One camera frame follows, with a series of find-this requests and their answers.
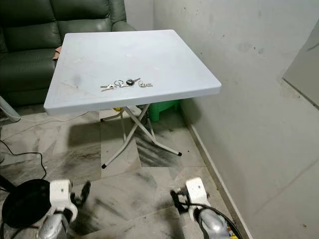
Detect silver keys with black fob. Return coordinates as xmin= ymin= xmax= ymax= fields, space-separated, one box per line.
xmin=100 ymin=78 xmax=141 ymax=92

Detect black standing fan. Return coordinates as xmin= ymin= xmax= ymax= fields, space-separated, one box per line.
xmin=0 ymin=97 xmax=52 ymax=230

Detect green plastic stool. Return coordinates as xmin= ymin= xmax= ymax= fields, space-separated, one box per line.
xmin=147 ymin=99 xmax=182 ymax=123

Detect brown crumpled cloth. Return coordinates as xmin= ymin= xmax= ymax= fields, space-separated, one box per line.
xmin=52 ymin=46 xmax=63 ymax=62

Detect white folding table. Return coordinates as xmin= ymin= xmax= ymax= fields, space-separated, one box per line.
xmin=43 ymin=29 xmax=222 ymax=169

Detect dark green leather sofa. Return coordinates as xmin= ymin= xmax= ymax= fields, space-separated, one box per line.
xmin=0 ymin=0 xmax=137 ymax=107

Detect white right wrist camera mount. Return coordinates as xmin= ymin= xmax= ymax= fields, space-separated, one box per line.
xmin=184 ymin=177 xmax=211 ymax=221

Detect black fan power cable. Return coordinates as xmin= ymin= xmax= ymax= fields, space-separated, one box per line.
xmin=0 ymin=139 xmax=48 ymax=180

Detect thin white floor cable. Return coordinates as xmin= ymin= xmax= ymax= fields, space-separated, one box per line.
xmin=4 ymin=112 xmax=121 ymax=123

